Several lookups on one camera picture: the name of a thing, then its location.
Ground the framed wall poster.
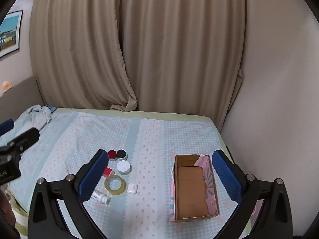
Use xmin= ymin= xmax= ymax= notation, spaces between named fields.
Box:
xmin=0 ymin=10 xmax=24 ymax=58

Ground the yellow tape roll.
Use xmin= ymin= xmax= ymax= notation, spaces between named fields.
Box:
xmin=104 ymin=175 xmax=126 ymax=195

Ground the crumpled light blue cloth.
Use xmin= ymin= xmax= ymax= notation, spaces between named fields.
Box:
xmin=12 ymin=105 xmax=56 ymax=140

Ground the cardboard box with pink print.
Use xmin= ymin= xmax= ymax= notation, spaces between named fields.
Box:
xmin=168 ymin=154 xmax=220 ymax=222

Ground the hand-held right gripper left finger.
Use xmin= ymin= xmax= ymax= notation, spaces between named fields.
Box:
xmin=28 ymin=149 xmax=109 ymax=239

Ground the white jar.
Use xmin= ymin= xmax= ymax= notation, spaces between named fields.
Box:
xmin=117 ymin=161 xmax=131 ymax=175

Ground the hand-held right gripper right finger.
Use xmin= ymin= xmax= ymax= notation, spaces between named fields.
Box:
xmin=212 ymin=149 xmax=293 ymax=239

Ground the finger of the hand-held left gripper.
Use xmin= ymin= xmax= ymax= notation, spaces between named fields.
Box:
xmin=0 ymin=119 xmax=15 ymax=136
xmin=0 ymin=127 xmax=40 ymax=153

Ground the grey padded headboard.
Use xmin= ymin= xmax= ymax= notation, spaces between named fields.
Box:
xmin=0 ymin=76 xmax=46 ymax=125

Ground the small white bottle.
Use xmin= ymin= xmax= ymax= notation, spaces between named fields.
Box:
xmin=92 ymin=190 xmax=111 ymax=204

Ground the person's left hand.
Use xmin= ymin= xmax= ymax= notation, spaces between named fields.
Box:
xmin=0 ymin=188 xmax=16 ymax=232

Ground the pale green bed sheet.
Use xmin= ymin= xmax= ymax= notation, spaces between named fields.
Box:
xmin=7 ymin=108 xmax=235 ymax=238

